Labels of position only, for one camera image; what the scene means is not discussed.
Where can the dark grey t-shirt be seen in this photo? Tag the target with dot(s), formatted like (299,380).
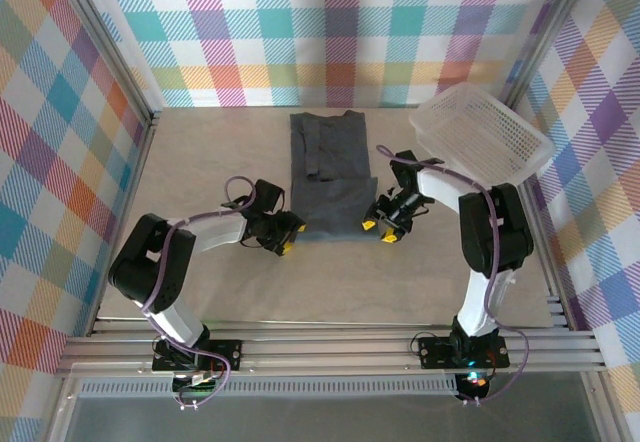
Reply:
(330,202)

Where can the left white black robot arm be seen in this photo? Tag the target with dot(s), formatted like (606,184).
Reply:
(150,257)

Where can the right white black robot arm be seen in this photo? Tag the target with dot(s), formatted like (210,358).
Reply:
(495,232)

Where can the white perforated plastic basket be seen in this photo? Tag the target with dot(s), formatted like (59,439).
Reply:
(480,122)

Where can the small controller board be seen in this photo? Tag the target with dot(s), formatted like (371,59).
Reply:
(197,386)
(475,381)

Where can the grey lower shelf panel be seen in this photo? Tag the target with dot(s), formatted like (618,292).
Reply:
(325,419)

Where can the aluminium mounting rail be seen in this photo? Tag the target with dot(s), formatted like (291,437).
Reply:
(325,352)

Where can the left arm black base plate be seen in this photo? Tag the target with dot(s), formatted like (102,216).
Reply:
(227,351)

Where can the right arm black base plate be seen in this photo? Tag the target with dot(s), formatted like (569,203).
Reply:
(435,349)

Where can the aluminium side rail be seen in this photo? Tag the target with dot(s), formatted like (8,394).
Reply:
(552,282)
(135,187)

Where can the aluminium frame post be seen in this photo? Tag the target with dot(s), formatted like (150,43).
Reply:
(107,47)
(545,32)

